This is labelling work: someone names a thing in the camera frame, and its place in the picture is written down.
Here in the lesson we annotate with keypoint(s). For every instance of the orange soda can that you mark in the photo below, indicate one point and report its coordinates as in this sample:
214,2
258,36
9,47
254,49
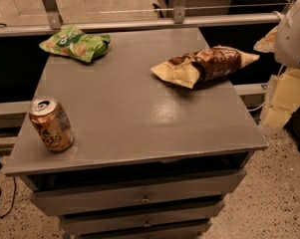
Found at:
51,123

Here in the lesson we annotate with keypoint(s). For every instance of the green rice chip bag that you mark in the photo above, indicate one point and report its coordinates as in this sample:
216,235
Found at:
74,43

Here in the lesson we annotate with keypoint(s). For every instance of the metal guard rail frame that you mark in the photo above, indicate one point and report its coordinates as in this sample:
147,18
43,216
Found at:
43,17

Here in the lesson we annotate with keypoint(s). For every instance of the brown and cream chip bag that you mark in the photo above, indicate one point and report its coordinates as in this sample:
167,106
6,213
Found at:
203,65

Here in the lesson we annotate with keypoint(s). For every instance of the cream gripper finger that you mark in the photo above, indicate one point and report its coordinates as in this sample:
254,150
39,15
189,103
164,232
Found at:
267,43

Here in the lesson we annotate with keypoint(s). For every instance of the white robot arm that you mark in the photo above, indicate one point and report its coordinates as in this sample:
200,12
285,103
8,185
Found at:
284,39

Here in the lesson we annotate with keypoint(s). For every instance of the grey drawer cabinet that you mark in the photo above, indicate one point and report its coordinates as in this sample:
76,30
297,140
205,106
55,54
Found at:
149,160

